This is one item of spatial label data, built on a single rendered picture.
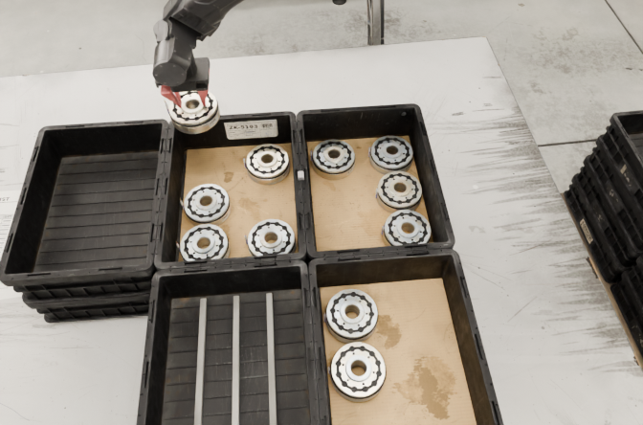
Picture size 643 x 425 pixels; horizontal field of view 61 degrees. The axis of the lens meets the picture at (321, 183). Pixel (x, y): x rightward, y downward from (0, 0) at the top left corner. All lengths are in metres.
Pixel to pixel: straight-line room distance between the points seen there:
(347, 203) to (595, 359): 0.64
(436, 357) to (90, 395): 0.72
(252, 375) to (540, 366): 0.62
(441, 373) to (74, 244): 0.83
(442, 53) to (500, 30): 1.35
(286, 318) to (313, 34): 2.09
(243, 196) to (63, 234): 0.41
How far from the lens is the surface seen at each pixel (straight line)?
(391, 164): 1.30
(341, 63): 1.77
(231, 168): 1.34
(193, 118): 1.16
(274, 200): 1.27
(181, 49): 0.98
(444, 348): 1.13
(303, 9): 3.17
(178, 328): 1.16
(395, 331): 1.13
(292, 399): 1.08
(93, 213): 1.35
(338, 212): 1.25
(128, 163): 1.41
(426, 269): 1.15
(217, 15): 0.96
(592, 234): 2.17
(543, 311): 1.37
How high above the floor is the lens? 1.88
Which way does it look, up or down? 54 degrees down
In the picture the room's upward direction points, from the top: straight up
